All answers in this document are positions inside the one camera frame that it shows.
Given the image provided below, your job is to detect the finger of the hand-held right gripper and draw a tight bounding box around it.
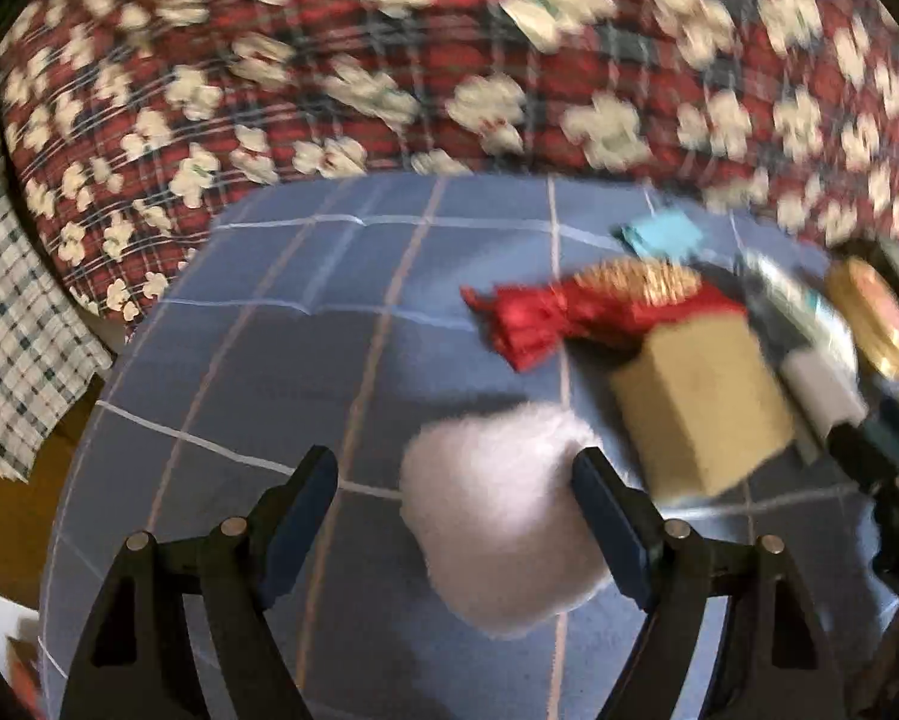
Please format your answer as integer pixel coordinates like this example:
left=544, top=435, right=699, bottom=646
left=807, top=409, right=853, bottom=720
left=825, top=390, right=899, bottom=661

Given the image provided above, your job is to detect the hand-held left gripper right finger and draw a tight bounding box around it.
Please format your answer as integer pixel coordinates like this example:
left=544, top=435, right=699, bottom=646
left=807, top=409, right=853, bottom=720
left=571, top=447, right=848, bottom=720

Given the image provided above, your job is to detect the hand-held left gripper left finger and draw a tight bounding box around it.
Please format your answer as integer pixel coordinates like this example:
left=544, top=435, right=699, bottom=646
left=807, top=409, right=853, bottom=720
left=63, top=444, right=340, bottom=720

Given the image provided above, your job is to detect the white sponge block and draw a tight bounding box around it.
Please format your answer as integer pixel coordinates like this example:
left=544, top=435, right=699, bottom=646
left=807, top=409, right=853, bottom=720
left=783, top=345, right=868, bottom=442

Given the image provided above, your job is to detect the white fluffy cotton ball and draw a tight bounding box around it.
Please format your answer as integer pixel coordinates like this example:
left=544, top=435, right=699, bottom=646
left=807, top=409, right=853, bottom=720
left=398, top=401, right=619, bottom=640

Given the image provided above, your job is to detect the yellow sponge block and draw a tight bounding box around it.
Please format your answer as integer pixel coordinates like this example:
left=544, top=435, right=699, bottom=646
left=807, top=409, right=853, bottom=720
left=609, top=313, right=797, bottom=500

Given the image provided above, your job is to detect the round gold tin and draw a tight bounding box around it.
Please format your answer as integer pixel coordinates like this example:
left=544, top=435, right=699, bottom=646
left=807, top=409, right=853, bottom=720
left=825, top=256, right=899, bottom=382

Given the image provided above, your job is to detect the blue plaid tablecloth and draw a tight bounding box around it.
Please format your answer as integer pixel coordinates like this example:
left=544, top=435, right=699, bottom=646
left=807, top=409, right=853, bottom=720
left=38, top=171, right=899, bottom=720

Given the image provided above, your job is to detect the grey teal blurred object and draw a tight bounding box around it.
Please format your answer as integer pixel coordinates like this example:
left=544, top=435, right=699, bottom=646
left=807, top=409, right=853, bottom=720
left=741, top=247, right=859, bottom=365

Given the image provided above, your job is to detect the red and gold shiny pouch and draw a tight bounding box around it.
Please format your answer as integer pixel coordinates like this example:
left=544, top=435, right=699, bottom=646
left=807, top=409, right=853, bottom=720
left=460, top=257, right=747, bottom=374

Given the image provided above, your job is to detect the light blue small item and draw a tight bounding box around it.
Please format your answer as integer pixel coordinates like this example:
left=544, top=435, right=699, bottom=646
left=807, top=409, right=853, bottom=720
left=613, top=211, right=706, bottom=257

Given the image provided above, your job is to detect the green white checked cloth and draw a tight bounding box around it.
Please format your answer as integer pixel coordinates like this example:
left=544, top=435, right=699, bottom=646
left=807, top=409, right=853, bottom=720
left=0, top=64, right=113, bottom=482

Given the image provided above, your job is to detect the red plaid bear blanket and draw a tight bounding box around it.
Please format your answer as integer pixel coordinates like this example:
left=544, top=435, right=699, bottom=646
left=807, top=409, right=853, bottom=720
left=0, top=0, right=899, bottom=323

